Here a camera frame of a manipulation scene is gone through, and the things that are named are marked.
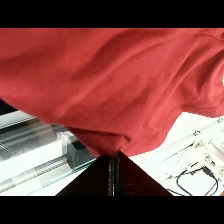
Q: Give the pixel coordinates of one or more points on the silver frame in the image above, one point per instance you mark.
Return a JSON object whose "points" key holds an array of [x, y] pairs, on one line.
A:
{"points": [[30, 150]]}

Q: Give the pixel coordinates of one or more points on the dark red T-shirt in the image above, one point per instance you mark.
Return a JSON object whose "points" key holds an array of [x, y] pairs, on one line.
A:
{"points": [[100, 83]]}

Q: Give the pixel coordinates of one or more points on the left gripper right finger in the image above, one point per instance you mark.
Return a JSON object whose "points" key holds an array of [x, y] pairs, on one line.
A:
{"points": [[136, 180]]}

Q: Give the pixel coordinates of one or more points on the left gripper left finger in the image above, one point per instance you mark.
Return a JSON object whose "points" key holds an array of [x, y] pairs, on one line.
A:
{"points": [[95, 180]]}

